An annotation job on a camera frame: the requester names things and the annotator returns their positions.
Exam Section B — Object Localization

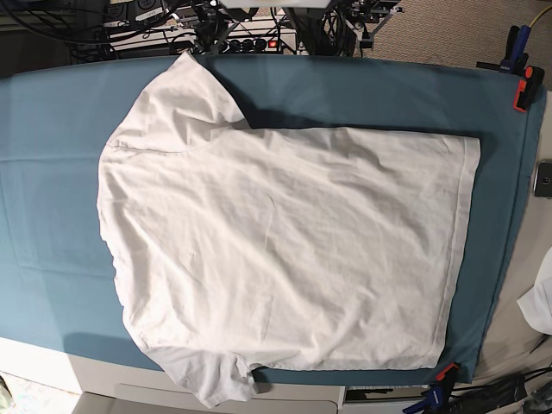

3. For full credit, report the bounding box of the white T-shirt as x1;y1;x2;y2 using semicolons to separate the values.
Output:
97;54;480;408

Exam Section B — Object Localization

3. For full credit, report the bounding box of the black power strip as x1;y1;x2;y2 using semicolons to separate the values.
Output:
191;37;297;55

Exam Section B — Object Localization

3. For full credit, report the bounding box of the teal table cloth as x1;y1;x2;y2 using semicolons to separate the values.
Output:
1;54;550;381

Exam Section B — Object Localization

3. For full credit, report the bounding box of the orange black clamp bottom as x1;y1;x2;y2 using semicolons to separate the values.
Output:
436;362;461;383

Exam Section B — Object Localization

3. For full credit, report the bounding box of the orange black clamp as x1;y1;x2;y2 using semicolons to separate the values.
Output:
436;362;461;383
513;66;545;112

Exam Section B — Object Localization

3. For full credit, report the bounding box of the blue black clamp bottom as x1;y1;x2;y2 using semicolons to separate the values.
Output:
402;379;455;414

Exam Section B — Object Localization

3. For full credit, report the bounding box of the blue black clamp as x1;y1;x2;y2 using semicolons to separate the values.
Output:
402;379;455;414
476;25;531;76

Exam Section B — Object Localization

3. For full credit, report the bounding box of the silver device at right edge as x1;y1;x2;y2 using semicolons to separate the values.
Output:
533;160;552;199

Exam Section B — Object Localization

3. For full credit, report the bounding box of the white cloth at right edge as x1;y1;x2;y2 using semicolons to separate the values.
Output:
517;249;552;336

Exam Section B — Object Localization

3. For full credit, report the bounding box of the orange black clamp top right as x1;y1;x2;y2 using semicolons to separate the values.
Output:
513;66;545;112

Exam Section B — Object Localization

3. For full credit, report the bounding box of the blue black clamp top right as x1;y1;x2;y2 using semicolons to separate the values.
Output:
476;25;531;76

